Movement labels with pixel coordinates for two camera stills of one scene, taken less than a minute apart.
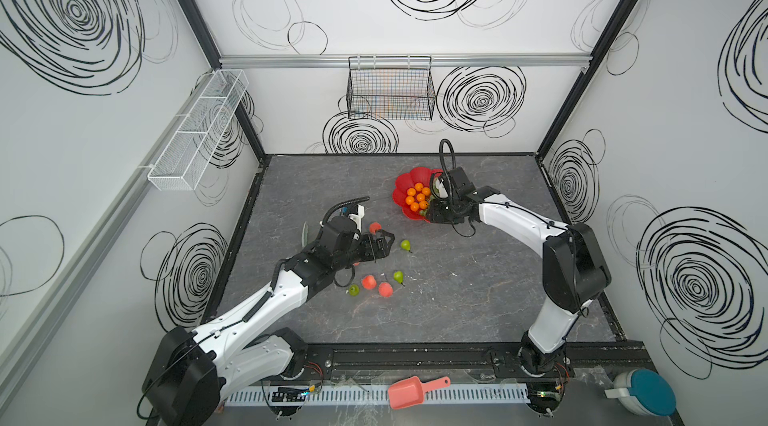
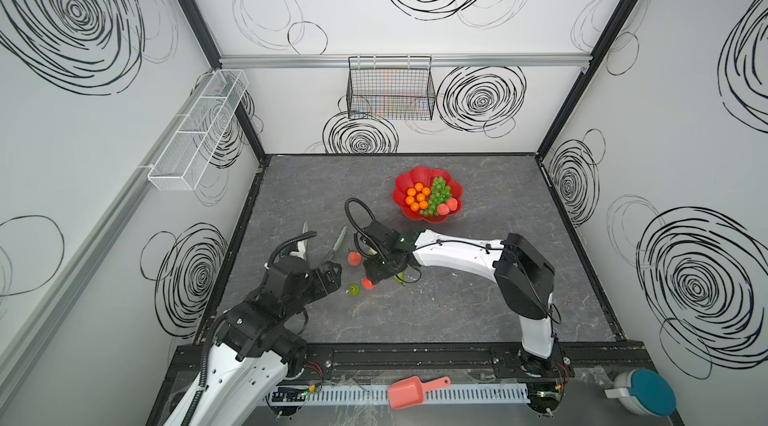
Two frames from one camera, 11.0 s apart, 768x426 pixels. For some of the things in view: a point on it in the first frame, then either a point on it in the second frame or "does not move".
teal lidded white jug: [643, 392] does not move
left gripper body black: [366, 244] → [324, 270]
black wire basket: [391, 88] does not move
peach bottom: [385, 289] → [366, 283]
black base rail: [433, 364] does not move
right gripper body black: [441, 208] → [375, 267]
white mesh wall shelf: [174, 168] does not move
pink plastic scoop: [410, 392] does not move
